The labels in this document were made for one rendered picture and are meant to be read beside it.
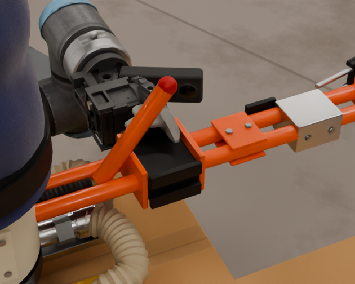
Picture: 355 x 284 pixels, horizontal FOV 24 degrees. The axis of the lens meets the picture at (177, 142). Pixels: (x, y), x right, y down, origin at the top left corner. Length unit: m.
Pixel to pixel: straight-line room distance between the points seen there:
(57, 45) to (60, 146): 1.57
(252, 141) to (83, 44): 0.29
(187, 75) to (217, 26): 2.20
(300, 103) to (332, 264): 0.64
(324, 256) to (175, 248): 0.60
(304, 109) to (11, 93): 0.44
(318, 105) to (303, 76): 1.97
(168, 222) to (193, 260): 0.08
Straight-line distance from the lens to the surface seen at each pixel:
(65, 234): 1.01
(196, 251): 1.14
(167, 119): 1.01
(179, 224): 1.17
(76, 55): 1.15
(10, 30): 0.75
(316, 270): 1.66
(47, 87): 1.28
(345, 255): 1.70
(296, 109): 1.09
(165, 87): 0.94
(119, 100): 1.07
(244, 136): 1.04
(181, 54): 3.15
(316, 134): 1.09
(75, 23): 1.20
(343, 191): 2.62
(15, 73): 0.79
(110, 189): 0.98
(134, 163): 0.98
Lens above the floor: 1.80
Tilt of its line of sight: 41 degrees down
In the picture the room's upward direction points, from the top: straight up
